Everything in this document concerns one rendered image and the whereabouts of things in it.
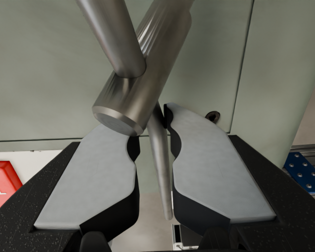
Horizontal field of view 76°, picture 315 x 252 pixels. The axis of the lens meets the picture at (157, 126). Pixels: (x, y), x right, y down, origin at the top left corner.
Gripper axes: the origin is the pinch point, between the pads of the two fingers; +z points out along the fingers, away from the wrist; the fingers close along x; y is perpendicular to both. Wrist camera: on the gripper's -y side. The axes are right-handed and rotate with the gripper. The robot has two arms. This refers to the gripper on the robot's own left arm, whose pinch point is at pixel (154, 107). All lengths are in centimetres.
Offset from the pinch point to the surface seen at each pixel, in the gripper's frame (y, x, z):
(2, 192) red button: 11.0, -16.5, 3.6
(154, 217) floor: 206, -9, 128
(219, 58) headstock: -1.5, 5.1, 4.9
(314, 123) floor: 86, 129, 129
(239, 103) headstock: 2.4, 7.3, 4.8
